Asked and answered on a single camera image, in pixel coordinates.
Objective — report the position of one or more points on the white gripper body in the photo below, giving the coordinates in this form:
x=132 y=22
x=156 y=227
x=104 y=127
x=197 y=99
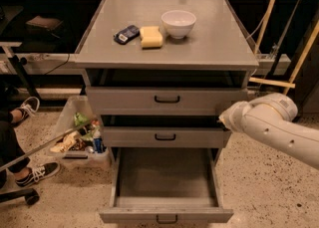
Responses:
x=239 y=114

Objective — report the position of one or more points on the dark chocolate rxbar wrapper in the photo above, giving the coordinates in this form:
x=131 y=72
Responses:
x=223 y=126

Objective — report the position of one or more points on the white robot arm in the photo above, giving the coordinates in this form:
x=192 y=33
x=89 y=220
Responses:
x=268 y=119

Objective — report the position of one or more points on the grey metal drawer cabinet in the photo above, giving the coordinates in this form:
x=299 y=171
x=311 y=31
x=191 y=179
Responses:
x=213 y=55

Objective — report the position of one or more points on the bottom grey open drawer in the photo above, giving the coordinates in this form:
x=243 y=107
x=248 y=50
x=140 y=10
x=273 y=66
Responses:
x=165 y=186

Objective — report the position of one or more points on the middle grey drawer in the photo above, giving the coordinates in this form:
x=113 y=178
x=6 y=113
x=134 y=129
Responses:
x=165 y=137

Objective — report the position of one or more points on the top grey drawer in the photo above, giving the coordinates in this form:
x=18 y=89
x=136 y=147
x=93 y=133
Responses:
x=162 y=101

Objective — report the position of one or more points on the white ceramic bowl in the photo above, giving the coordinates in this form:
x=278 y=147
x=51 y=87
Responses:
x=178 y=23

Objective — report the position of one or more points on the yellow sponge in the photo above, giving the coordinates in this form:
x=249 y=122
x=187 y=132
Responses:
x=151 y=37

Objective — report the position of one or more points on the wooden stick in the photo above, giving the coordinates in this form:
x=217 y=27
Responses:
x=264 y=25

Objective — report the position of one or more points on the blue can in bin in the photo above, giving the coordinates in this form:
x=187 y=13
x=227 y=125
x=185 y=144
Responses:
x=98 y=143

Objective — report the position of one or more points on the clear plastic bin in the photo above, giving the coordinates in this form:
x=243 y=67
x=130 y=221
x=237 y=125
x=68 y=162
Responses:
x=76 y=156

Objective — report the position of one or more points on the green snack bag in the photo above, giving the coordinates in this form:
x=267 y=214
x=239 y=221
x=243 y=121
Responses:
x=80 y=119

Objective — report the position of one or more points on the tan crumpled snack bag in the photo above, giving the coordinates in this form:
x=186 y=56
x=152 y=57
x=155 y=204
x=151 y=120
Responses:
x=66 y=143

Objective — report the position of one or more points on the black sneaker near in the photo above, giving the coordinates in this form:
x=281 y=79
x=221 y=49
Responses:
x=29 y=176

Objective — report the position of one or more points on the black sneaker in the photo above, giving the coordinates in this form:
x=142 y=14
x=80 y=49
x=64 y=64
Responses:
x=28 y=108
x=29 y=176

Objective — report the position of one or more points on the black sneaker far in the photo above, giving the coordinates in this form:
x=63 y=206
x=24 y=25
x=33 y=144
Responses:
x=28 y=108

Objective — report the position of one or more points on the brown box on shelf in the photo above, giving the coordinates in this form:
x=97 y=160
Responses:
x=41 y=24

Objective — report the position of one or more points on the black chair base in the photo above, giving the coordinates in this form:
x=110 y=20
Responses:
x=30 y=195

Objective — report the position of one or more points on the person leg black trousers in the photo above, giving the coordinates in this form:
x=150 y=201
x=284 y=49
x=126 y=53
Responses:
x=9 y=146

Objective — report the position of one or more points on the grey metal rod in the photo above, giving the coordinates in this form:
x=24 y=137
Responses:
x=44 y=145

